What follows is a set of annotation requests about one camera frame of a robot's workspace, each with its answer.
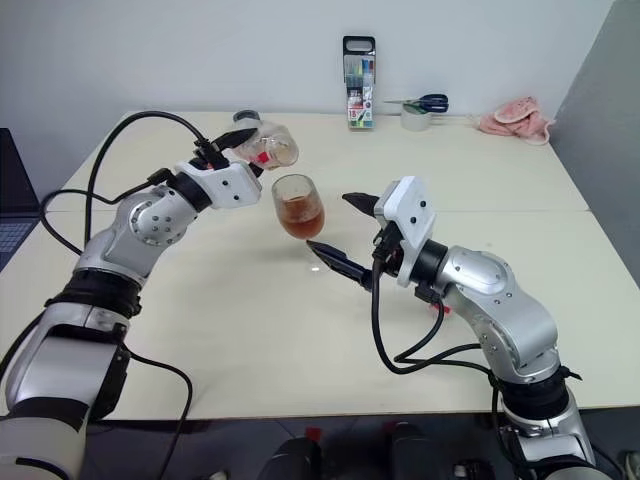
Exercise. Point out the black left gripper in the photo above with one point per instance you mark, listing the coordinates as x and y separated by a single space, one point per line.
214 156

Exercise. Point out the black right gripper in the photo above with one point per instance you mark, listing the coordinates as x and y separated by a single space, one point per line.
387 250

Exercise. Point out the clear wine glass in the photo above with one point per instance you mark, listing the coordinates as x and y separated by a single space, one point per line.
300 215

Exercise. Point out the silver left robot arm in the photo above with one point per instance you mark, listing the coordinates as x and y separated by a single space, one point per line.
145 220

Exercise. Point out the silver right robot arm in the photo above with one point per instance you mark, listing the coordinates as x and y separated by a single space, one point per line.
500 295

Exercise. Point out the marker pen set case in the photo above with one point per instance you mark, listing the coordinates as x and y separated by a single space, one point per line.
359 100

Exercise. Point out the clear tape roll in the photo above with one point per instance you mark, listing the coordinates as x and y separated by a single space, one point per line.
415 120

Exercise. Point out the pink cloth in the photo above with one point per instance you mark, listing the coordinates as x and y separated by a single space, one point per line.
517 120

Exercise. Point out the dark laptop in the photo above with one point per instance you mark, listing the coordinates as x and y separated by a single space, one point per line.
15 175

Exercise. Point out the dark rounded shape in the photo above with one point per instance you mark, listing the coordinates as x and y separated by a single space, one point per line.
295 460

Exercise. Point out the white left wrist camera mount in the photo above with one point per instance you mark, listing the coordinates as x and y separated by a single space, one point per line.
230 185

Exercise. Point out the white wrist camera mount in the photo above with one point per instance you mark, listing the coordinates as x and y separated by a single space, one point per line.
230 185
411 210

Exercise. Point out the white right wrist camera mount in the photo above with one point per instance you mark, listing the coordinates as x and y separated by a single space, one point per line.
411 210

